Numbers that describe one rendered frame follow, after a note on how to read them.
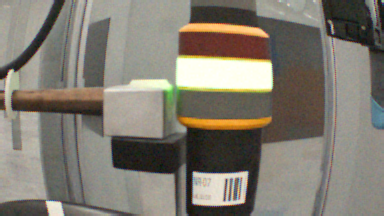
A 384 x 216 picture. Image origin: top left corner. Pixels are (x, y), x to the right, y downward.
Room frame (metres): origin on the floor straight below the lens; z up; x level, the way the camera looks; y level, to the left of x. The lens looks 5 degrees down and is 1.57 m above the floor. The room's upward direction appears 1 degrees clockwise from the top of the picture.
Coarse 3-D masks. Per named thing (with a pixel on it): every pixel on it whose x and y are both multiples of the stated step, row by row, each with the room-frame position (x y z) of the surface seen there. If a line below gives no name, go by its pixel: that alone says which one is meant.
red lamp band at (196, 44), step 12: (180, 36) 0.35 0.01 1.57; (192, 36) 0.34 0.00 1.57; (204, 36) 0.34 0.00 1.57; (216, 36) 0.33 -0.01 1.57; (228, 36) 0.33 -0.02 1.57; (240, 36) 0.33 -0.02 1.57; (252, 36) 0.34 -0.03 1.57; (180, 48) 0.35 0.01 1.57; (192, 48) 0.34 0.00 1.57; (204, 48) 0.33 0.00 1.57; (216, 48) 0.33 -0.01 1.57; (228, 48) 0.33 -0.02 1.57; (240, 48) 0.33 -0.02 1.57; (252, 48) 0.34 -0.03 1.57; (264, 48) 0.34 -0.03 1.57
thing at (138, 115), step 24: (120, 96) 0.35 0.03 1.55; (144, 96) 0.34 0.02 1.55; (120, 120) 0.35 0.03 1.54; (144, 120) 0.34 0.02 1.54; (168, 120) 0.35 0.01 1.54; (120, 144) 0.34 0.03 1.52; (144, 144) 0.34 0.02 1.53; (168, 144) 0.34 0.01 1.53; (120, 168) 0.34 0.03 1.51; (144, 168) 0.34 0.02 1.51; (168, 168) 0.34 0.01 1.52; (144, 192) 0.34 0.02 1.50; (168, 192) 0.34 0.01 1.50
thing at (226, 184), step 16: (192, 128) 0.34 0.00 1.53; (256, 128) 0.34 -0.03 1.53; (192, 144) 0.34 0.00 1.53; (208, 144) 0.34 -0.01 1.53; (224, 144) 0.34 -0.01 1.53; (240, 144) 0.34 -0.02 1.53; (256, 144) 0.34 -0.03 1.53; (192, 160) 0.34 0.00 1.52; (208, 160) 0.34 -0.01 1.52; (224, 160) 0.34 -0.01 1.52; (240, 160) 0.34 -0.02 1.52; (256, 160) 0.34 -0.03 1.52; (192, 176) 0.34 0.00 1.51; (208, 176) 0.34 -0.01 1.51; (224, 176) 0.34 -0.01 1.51; (240, 176) 0.34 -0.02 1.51; (256, 176) 0.35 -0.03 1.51; (192, 192) 0.34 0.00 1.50; (208, 192) 0.34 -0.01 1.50; (224, 192) 0.34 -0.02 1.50; (240, 192) 0.34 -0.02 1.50; (256, 192) 0.35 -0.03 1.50; (192, 208) 0.34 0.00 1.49; (208, 208) 0.34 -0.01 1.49; (224, 208) 0.34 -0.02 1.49; (240, 208) 0.34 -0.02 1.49
